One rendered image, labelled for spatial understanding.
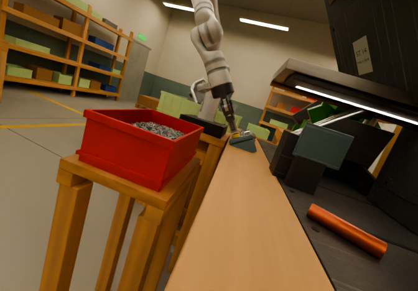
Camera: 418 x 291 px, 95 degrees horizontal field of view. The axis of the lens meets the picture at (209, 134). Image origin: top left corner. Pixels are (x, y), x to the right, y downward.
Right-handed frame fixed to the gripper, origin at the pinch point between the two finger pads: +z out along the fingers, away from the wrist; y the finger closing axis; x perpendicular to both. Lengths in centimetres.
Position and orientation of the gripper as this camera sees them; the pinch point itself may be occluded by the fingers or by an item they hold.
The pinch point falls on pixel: (232, 127)
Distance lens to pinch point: 65.5
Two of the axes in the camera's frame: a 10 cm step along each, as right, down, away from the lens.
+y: 1.7, -1.2, 9.8
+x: -9.4, 2.6, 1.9
